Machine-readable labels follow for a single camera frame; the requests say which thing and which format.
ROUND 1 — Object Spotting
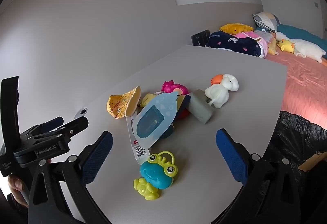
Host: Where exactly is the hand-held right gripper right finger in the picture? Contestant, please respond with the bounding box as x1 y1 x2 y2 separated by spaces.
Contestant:
216 129 300 224

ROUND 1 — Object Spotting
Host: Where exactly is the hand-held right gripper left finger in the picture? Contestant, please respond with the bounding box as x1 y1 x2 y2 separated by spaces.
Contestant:
28 131 113 224

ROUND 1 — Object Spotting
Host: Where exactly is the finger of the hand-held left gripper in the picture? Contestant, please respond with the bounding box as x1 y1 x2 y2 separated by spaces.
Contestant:
52 117 89 139
38 117 64 134

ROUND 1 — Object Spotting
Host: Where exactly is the black trash bag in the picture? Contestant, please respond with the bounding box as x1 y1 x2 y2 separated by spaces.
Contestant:
264 110 327 217

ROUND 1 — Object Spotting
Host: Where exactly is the orange elephant toy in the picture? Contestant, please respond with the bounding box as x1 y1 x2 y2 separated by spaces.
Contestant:
211 74 226 86

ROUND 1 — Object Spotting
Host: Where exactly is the person's left hand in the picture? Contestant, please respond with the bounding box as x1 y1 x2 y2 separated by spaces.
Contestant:
7 174 29 208

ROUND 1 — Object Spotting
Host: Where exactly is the white packaging card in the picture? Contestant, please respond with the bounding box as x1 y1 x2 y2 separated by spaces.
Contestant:
126 116 150 164

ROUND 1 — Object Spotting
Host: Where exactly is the yellow printed snack wrapper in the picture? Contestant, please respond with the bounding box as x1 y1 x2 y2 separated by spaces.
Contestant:
106 85 142 119

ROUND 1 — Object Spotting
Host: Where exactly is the grey box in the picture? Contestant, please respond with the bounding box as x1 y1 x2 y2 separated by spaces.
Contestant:
188 89 213 125

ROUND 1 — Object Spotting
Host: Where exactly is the blue and green frog toy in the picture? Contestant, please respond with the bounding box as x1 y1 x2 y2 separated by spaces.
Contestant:
133 151 178 200

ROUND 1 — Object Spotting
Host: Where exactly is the white elephant toy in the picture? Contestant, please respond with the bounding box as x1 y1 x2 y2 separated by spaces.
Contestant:
205 73 240 109

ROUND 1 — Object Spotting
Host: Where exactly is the light blue blister card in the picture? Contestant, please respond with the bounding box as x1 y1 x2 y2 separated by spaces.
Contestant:
134 92 180 149

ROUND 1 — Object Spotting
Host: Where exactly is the red toy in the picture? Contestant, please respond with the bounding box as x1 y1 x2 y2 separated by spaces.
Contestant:
176 108 190 120

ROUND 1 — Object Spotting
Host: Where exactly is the dark blue ball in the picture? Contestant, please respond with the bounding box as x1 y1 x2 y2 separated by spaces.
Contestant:
158 124 176 141

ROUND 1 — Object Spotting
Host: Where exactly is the cardboard box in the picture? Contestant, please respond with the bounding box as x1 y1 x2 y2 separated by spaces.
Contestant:
298 151 327 171

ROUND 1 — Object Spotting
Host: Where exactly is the pink haired doll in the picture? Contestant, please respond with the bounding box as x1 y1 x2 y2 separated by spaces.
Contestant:
161 80 190 96

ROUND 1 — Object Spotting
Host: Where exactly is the pink bed sheet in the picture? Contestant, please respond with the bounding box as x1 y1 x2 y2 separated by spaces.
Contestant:
264 45 327 130

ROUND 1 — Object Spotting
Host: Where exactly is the navy printed blanket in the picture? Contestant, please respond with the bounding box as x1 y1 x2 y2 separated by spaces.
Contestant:
205 32 264 59

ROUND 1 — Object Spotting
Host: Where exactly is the yellow plush cloth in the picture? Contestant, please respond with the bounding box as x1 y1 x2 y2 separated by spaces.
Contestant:
268 40 279 56

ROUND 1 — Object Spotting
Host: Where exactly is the pink blanket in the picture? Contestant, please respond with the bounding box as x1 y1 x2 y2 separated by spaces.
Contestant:
234 30 269 56

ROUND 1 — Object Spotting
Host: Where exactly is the yellow duck plush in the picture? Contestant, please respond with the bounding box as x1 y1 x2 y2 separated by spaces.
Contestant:
278 39 295 53

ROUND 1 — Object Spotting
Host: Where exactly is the yellow pillow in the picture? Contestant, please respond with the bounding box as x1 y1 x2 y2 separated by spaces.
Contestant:
220 23 254 34

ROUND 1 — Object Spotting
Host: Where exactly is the white goose plush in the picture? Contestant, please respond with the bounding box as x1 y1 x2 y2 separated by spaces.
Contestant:
275 32 327 64

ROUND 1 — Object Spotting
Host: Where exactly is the patchwork checked pillow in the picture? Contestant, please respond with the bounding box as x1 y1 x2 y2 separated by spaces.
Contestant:
253 11 281 33

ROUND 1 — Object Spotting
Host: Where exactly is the teal blanket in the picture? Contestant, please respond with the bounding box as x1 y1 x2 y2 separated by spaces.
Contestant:
255 24 327 46

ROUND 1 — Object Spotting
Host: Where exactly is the dark wall outlet panel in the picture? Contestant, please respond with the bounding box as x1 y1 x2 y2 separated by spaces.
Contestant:
191 30 211 47

